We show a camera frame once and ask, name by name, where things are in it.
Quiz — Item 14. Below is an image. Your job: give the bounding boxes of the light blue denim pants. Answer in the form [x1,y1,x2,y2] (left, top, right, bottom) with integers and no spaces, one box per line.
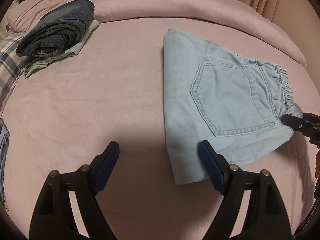
[162,28,303,186]

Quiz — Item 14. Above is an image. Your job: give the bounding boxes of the folded light green garment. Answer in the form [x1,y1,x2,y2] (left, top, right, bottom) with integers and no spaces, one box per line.
[23,20,100,78]

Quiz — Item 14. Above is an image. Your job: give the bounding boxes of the pink duvet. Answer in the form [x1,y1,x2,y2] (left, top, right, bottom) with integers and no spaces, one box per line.
[7,0,307,67]

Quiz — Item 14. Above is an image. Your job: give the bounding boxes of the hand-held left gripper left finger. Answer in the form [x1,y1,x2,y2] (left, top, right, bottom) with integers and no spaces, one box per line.
[29,141,120,240]

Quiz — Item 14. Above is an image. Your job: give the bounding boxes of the folded dark blue jeans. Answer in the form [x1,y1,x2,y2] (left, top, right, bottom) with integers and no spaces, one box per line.
[15,0,96,58]

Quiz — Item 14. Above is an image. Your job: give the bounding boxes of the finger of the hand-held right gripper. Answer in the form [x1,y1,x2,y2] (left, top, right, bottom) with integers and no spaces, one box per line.
[280,112,320,145]

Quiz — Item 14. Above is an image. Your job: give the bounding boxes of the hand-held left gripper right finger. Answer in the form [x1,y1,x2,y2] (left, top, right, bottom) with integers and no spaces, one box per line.
[198,140,292,240]

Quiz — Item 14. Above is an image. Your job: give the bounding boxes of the light blue cloth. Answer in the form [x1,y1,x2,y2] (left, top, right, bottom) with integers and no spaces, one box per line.
[0,118,10,202]

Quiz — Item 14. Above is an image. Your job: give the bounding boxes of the plaid pillow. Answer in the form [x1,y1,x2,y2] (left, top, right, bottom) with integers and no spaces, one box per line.
[0,31,29,108]

